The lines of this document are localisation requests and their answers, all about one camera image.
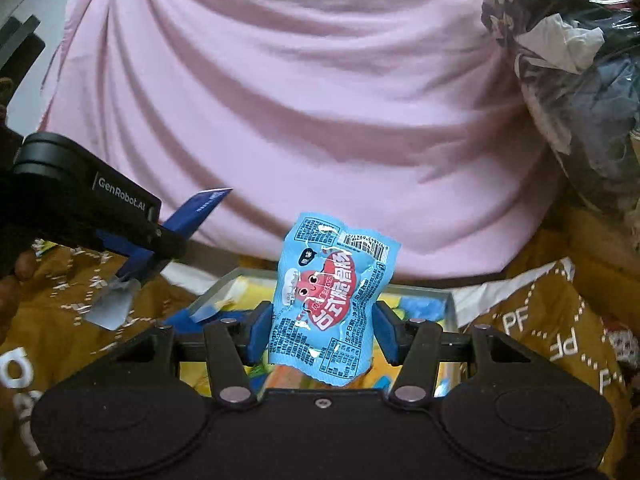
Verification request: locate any dark blue snack bar wrapper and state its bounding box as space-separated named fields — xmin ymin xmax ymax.
xmin=84 ymin=188 xmax=232 ymax=332

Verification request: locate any light blue snack packet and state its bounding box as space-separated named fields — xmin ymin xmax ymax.
xmin=268 ymin=212 xmax=401 ymax=387

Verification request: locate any grey tray with drawing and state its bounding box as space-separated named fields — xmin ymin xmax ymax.
xmin=166 ymin=262 xmax=457 ymax=392

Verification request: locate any brown printed cloth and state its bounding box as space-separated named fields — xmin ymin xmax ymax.
xmin=1 ymin=208 xmax=639 ymax=479

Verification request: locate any pink bed sheet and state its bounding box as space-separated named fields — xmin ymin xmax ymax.
xmin=40 ymin=0 xmax=561 ymax=278

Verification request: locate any plastic bag of clothes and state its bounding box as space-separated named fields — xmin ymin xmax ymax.
xmin=480 ymin=0 xmax=639 ymax=244

